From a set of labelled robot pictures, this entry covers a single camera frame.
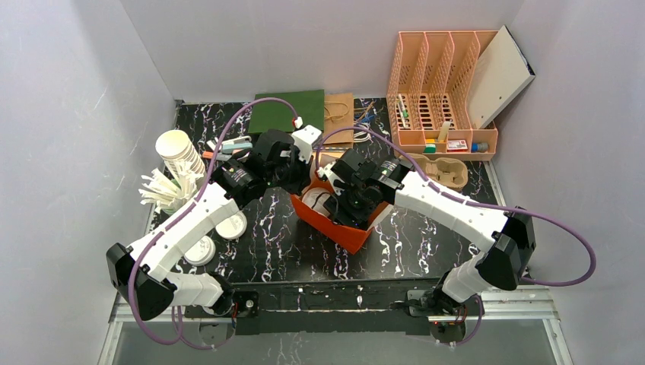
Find single white cup lid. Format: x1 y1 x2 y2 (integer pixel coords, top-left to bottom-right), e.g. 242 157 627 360
301 188 330 216

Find metal base rail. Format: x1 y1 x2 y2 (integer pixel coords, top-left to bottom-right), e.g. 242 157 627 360
99 279 573 364

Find purple cable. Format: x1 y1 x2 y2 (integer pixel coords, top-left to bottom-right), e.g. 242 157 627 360
126 97 303 351
312 125 598 346

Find stack of pulp cup carriers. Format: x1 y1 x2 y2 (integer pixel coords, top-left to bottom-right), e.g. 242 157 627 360
409 154 469 192

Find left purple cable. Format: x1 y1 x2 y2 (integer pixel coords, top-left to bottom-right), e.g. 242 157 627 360
126 97 303 351

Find brown kraft paper bag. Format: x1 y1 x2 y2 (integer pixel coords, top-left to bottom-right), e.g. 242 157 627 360
323 93 354 148

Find green cup of straws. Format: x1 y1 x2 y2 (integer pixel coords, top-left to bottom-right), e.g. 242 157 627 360
138 169 202 215

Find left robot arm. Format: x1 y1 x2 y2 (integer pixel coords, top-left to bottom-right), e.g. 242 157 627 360
106 125 322 321

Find white lids partial stack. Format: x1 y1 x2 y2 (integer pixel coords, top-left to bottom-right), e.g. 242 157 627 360
215 211 247 240

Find pink desk file organizer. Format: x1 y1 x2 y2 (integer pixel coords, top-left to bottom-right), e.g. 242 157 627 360
386 30 498 161

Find white cup lids stack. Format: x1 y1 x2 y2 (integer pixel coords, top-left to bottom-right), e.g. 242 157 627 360
184 236 216 266

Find tall stack paper cups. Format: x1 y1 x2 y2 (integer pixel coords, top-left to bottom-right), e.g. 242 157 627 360
155 129 206 188

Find white board panel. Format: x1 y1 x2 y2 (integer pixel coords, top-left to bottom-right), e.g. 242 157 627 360
466 25 535 129

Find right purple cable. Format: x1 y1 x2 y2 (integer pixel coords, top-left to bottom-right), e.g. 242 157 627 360
312 125 598 346

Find orange paper bag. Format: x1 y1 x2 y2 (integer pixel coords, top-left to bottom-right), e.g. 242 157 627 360
290 150 397 254

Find red small box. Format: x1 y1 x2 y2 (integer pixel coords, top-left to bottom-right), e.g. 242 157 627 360
446 139 469 153

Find green paper bag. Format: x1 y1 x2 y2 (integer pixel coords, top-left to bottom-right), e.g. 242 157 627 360
248 89 325 134

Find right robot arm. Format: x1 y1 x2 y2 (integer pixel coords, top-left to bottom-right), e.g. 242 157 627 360
316 150 535 306

